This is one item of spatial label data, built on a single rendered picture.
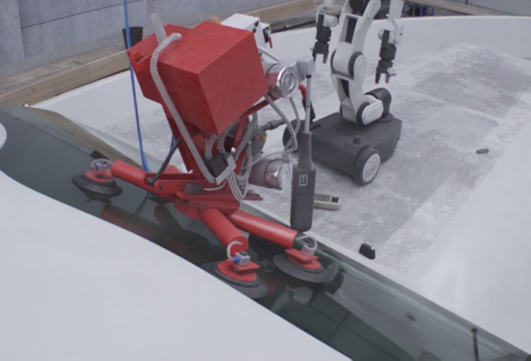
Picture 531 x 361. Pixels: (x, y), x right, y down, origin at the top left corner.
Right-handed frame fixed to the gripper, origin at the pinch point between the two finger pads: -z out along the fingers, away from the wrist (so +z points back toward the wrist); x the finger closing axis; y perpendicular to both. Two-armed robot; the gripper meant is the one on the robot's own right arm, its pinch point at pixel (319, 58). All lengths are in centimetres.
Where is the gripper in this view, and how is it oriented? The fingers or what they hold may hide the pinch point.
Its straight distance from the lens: 296.2
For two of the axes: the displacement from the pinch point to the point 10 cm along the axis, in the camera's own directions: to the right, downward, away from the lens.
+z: 1.5, -9.3, -3.3
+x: -7.0, 1.4, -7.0
